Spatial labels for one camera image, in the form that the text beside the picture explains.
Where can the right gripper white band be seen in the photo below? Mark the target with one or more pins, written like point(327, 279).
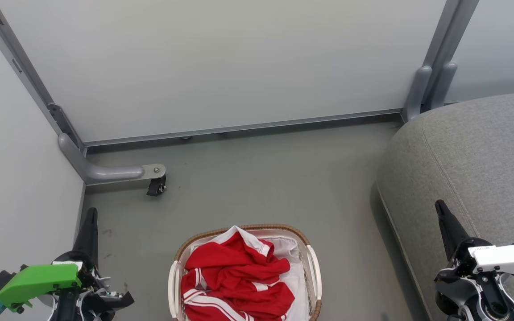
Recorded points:
point(507, 259)

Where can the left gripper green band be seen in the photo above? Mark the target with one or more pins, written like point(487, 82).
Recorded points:
point(38, 278)

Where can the red shirt wide white stripe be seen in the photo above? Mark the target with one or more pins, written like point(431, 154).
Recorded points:
point(228, 258)

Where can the red shirt with printed letters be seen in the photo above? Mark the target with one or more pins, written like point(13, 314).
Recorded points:
point(239, 298)

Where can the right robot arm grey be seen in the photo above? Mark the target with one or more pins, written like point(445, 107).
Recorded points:
point(484, 298)

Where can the grey fabric sofa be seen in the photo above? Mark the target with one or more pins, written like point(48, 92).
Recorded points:
point(471, 169)

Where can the grey partition foot tube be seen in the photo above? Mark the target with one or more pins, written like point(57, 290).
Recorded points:
point(105, 171)

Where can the black caster wheel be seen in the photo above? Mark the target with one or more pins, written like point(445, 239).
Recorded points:
point(156, 186)

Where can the white wicker-rimmed laundry basket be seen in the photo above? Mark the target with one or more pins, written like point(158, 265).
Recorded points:
point(312, 272)

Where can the white cloth basket liner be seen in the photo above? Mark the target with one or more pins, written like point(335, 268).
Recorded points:
point(295, 267)

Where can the grey partition post double foot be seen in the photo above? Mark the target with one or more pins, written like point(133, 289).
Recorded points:
point(435, 71)

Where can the grey partition bottom rail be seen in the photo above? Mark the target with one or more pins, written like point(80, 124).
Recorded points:
point(239, 128)

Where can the grey partition post with hinge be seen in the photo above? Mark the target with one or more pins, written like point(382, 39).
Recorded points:
point(25, 71)

